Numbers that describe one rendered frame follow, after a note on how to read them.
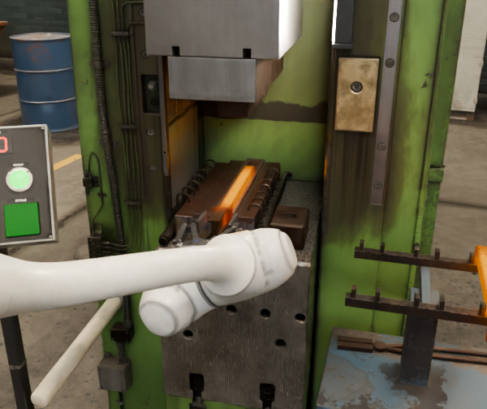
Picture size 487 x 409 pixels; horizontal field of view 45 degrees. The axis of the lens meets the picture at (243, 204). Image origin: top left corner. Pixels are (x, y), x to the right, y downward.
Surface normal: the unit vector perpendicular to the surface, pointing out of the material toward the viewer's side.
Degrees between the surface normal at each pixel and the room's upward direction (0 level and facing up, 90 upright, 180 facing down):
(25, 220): 60
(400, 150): 90
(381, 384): 0
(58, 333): 0
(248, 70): 90
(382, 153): 90
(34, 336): 0
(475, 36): 90
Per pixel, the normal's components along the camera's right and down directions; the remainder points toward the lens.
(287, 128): -0.21, 0.38
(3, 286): 0.97, 0.00
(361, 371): 0.00, -0.92
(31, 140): 0.20, -0.14
